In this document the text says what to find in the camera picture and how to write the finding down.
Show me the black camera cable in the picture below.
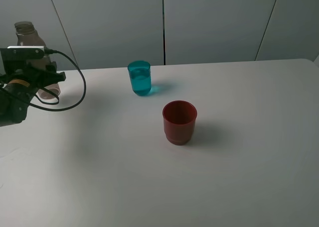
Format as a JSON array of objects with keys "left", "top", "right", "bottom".
[{"left": 24, "top": 47, "right": 87, "bottom": 112}]

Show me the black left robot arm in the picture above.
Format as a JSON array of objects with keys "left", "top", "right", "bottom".
[{"left": 0, "top": 61, "right": 60, "bottom": 126}]

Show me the clear plastic water bottle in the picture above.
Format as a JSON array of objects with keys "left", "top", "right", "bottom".
[{"left": 14, "top": 21, "right": 60, "bottom": 100}]

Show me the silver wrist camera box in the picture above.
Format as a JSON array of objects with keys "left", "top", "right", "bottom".
[{"left": 0, "top": 46, "right": 45, "bottom": 61}]

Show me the teal translucent plastic cup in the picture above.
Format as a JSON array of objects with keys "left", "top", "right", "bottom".
[{"left": 128, "top": 61, "right": 152, "bottom": 96}]

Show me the red plastic cup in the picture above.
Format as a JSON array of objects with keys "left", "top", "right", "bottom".
[{"left": 162, "top": 100, "right": 197, "bottom": 145}]

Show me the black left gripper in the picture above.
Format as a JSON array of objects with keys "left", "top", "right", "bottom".
[{"left": 0, "top": 59, "right": 66, "bottom": 88}]

